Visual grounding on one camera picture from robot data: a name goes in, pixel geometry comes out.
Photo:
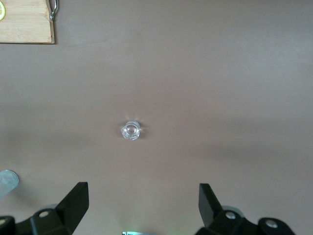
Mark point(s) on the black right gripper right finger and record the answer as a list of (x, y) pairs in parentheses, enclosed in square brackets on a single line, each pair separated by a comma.
[(220, 220)]

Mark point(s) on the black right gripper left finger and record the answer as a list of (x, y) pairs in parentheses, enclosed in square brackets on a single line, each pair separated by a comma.
[(63, 215)]

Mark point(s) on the clear glass cup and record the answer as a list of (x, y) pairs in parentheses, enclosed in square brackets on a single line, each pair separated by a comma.
[(130, 131)]

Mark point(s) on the green sleeved glass bottle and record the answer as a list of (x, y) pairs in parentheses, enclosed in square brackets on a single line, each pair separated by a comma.
[(7, 181)]

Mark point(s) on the bamboo cutting board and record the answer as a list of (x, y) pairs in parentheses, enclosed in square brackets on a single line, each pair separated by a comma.
[(27, 24)]

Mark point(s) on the lemon slice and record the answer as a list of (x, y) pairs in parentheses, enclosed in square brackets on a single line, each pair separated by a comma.
[(2, 12)]

